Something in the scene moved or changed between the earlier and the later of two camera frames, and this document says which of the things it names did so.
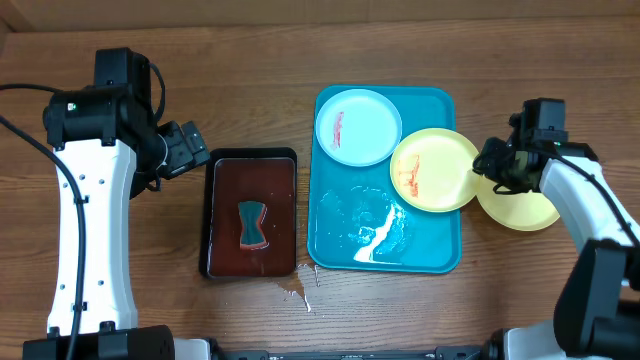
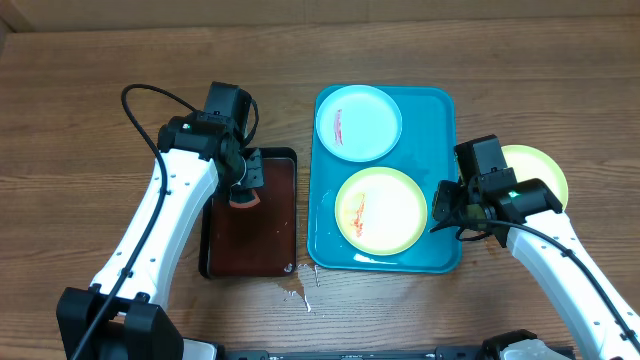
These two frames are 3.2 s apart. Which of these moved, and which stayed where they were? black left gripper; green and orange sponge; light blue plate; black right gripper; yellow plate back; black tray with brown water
Moved: black right gripper; green and orange sponge; yellow plate back; black left gripper
Stayed: black tray with brown water; light blue plate
